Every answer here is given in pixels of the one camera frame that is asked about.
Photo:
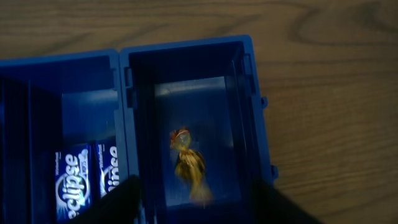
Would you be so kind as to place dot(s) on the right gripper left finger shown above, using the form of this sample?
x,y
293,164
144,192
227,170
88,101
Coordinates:
x,y
118,205

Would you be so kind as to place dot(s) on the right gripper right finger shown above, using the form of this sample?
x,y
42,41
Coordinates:
x,y
273,208

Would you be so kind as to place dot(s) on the blue candy pack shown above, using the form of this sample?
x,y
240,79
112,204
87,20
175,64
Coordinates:
x,y
107,171
73,186

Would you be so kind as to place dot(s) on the gold candy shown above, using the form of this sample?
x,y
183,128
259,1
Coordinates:
x,y
190,165

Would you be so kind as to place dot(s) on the blue tray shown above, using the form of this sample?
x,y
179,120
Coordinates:
x,y
199,102

